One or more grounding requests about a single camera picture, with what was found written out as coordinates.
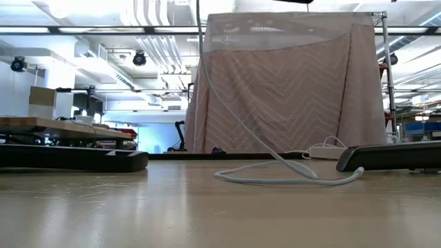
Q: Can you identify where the black aluminium table frame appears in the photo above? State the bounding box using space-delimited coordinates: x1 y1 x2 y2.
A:
147 153 311 161

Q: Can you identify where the white power strip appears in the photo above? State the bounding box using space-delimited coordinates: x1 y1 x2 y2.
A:
308 146 348 161

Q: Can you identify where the black USB power strip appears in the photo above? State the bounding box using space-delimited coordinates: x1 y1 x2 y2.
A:
0 143 150 174

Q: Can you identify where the pink chevron blanket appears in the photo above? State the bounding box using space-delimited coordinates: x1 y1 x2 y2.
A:
184 12 389 155

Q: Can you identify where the wooden workbench with black legs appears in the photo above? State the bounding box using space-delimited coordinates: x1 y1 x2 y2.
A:
0 116 134 151

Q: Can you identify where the red tray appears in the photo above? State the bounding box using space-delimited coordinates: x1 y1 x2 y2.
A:
113 128 139 139

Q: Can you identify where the white USB cable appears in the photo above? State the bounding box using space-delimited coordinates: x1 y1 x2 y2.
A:
309 136 348 149

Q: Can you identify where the light blue USB cable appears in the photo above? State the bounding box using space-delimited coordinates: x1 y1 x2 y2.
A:
195 0 365 187

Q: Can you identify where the cardboard box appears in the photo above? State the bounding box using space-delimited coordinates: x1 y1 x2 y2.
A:
28 85 58 120

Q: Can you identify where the white power strip cord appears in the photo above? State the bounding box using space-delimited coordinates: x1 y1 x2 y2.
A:
285 149 311 161

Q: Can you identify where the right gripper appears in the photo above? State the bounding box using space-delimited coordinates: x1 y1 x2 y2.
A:
271 0 315 5

